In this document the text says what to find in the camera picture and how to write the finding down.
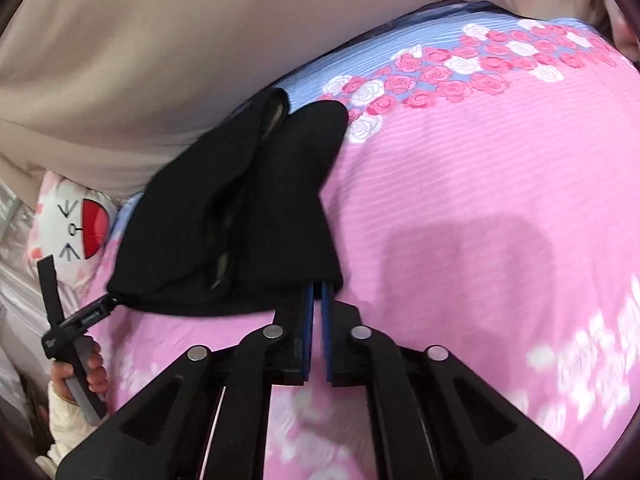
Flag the white cartoon face pillow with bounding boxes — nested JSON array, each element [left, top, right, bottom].
[[25, 171, 118, 294]]

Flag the pink rose bed sheet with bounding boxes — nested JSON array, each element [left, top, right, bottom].
[[93, 3, 639, 479]]

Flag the black pants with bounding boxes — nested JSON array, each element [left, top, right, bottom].
[[106, 88, 348, 316]]

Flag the silver satin drape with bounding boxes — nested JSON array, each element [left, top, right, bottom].
[[0, 179, 66, 411]]

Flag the cream jacket sleeve forearm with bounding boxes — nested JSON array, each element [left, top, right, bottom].
[[35, 382, 96, 479]]

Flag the person's left hand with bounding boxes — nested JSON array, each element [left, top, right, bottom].
[[49, 340, 111, 395]]

